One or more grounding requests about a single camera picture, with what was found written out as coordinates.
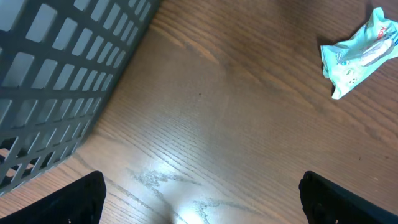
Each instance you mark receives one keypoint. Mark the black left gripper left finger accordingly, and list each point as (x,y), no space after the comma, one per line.
(79,202)

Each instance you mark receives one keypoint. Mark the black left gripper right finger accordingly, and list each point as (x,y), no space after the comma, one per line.
(323,201)

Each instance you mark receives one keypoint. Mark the teal crinkled snack pack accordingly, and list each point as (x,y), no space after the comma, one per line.
(350,62)

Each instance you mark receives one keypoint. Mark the dark grey plastic basket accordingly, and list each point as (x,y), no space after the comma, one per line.
(60,60)

